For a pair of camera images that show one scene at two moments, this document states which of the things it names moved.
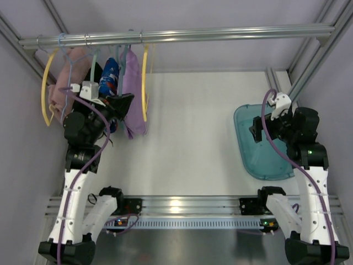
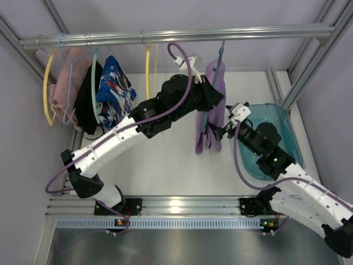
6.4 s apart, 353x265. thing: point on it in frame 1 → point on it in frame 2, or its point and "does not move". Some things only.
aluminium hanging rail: (321, 33) does not move
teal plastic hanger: (121, 68) → (205, 123)
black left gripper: (111, 104) → (207, 92)
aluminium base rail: (194, 205) does not move
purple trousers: (134, 121) → (217, 114)
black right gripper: (257, 129) → (228, 128)
